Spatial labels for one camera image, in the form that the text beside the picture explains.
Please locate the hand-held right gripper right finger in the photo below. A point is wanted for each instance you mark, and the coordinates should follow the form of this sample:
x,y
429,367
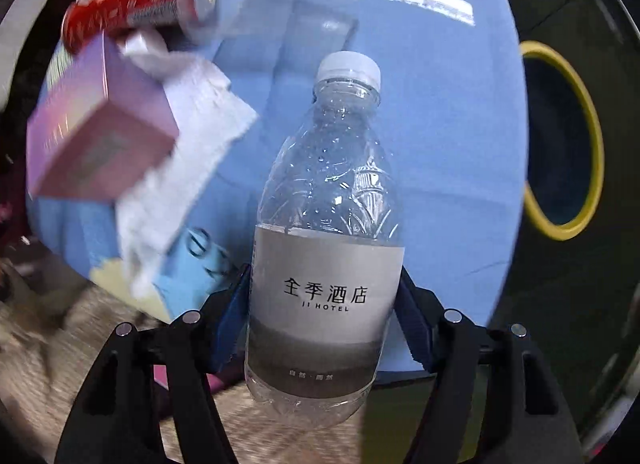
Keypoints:
x,y
414,324

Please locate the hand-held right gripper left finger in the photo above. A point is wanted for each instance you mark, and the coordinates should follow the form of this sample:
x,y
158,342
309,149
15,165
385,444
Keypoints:
x,y
235,316

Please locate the clear plastic water bottle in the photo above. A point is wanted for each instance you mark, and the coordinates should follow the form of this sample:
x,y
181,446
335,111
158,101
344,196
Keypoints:
x,y
325,244

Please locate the blue printed tablecloth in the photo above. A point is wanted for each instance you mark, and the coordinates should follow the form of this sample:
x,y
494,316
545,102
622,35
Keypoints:
x,y
440,144

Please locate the crumpled white tissue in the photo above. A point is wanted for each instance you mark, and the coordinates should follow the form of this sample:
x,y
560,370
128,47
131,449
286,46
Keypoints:
x,y
195,114

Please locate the pink cardboard box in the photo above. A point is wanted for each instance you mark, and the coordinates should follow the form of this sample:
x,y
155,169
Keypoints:
x,y
100,134

